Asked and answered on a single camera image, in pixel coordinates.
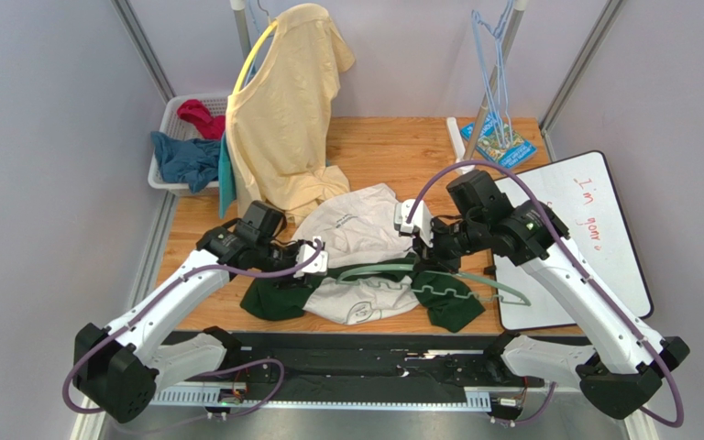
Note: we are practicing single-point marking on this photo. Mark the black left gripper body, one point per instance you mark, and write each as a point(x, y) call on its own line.
point(288, 256)

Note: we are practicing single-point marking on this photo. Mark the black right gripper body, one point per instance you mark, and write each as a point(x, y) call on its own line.
point(427, 247)

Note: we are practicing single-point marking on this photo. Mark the green plastic hanger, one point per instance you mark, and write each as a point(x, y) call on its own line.
point(445, 284)

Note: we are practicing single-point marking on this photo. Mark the green and white t-shirt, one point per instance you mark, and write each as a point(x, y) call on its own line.
point(357, 230)

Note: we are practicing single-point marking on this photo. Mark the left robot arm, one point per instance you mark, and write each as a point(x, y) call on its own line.
point(181, 305)

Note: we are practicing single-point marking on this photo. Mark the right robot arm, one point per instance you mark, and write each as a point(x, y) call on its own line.
point(625, 361)

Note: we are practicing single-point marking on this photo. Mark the teal garment on hanger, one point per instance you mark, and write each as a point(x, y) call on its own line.
point(226, 179)

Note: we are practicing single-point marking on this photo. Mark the cream yellow t-shirt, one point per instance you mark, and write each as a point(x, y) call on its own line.
point(276, 125)

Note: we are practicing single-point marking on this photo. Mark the yellow plastic hanger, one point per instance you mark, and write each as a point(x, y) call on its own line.
point(250, 59)

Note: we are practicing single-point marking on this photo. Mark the white clothes rack base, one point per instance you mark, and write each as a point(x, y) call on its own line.
point(456, 140)

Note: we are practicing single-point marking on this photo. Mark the blue garment in basket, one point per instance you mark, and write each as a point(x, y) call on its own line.
point(192, 161)

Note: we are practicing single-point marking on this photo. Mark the red garment in basket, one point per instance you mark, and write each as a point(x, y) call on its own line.
point(199, 116)

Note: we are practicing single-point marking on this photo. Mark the white plastic laundry basket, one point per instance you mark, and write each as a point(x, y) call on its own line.
point(172, 126)

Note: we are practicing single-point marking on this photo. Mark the silver clothes rack pole right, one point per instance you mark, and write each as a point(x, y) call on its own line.
point(517, 18)

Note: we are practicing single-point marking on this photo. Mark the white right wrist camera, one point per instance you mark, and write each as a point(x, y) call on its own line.
point(412, 218)

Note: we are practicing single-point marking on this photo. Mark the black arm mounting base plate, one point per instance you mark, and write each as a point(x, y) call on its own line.
point(370, 368)

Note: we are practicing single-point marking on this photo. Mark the aluminium frame post right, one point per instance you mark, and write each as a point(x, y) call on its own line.
point(591, 45)

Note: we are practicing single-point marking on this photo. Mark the aluminium frame post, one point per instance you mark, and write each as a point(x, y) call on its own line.
point(591, 45)
point(129, 18)

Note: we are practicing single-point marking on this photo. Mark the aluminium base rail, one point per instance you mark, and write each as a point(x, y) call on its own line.
point(223, 398)

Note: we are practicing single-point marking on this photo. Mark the blue wire hanger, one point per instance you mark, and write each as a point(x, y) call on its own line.
point(495, 86)

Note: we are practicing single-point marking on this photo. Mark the aluminium frame post left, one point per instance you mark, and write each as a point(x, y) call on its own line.
point(129, 18)

